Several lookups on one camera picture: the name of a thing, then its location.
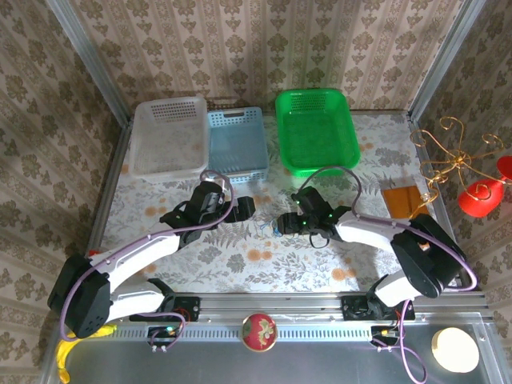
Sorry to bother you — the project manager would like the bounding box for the blue plastic basket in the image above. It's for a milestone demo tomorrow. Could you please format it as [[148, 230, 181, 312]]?
[[206, 106, 270, 186]]

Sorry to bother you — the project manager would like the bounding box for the orange wooden board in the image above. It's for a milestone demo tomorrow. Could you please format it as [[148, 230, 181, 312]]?
[[382, 184, 422, 220]]

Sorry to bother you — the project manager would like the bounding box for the green plastic basket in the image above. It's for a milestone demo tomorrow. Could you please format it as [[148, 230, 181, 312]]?
[[274, 87, 362, 178]]

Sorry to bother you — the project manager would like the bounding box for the slotted metal strip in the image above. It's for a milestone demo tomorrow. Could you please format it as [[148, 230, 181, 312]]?
[[107, 324, 377, 342]]

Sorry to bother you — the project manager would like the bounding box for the red patterned ball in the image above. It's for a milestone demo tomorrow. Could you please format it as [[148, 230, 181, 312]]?
[[241, 313, 278, 353]]

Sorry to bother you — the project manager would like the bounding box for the white plastic basket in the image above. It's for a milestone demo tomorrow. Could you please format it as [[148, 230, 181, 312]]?
[[128, 95, 210, 183]]

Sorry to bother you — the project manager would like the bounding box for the small control board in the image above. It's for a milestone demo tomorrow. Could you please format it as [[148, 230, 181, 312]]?
[[146, 324, 186, 354], [370, 324, 403, 354]]

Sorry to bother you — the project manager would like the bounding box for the red vase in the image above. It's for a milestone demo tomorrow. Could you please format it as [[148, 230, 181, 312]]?
[[458, 155, 512, 219]]

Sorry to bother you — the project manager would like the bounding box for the round cream disc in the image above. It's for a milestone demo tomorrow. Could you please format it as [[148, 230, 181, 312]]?
[[431, 327, 480, 374]]

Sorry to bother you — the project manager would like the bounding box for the yellow banana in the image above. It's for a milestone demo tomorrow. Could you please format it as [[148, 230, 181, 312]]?
[[54, 323, 118, 383]]

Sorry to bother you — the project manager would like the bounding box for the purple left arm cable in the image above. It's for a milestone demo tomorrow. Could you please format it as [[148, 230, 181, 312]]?
[[58, 170, 235, 354]]

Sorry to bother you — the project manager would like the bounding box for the thin black gripper wire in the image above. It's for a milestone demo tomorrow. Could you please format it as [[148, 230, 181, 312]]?
[[309, 230, 334, 250]]

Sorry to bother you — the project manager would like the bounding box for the aluminium mounting rail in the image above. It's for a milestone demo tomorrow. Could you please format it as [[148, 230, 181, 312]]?
[[171, 293, 487, 323]]

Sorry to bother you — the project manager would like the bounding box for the aluminium side rail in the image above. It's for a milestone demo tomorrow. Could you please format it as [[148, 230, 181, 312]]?
[[79, 119, 135, 293], [407, 114, 453, 225]]

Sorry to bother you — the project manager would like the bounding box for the gold wire ornament stand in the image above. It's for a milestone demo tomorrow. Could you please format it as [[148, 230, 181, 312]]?
[[408, 116, 506, 220]]

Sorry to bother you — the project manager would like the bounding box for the aluminium frame post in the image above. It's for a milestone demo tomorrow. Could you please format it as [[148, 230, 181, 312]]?
[[44, 0, 134, 125], [407, 0, 483, 121]]

